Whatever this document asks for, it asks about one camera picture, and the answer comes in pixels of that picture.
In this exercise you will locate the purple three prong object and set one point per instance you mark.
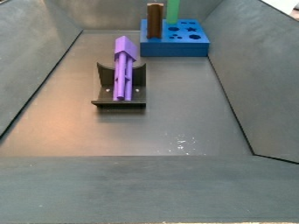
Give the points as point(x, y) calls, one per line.
point(124, 58)

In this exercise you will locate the black cradle fixture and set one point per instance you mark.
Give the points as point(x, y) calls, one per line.
point(104, 100)

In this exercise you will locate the blue shape sorter board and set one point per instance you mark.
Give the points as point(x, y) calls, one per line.
point(183, 40)

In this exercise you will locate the brown grooved block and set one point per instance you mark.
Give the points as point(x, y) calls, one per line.
point(155, 12)

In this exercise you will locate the green cylinder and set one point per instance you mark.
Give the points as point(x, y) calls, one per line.
point(173, 11)

